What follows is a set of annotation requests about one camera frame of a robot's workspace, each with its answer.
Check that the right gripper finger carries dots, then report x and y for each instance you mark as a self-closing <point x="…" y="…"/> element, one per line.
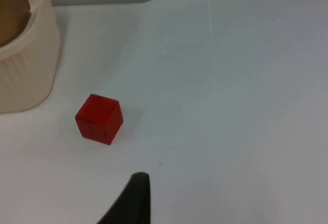
<point x="133" y="203"/>

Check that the red cube block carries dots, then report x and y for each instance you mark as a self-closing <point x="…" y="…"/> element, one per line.
<point x="98" y="119"/>

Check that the cream box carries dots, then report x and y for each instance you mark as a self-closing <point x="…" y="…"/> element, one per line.
<point x="28" y="67"/>

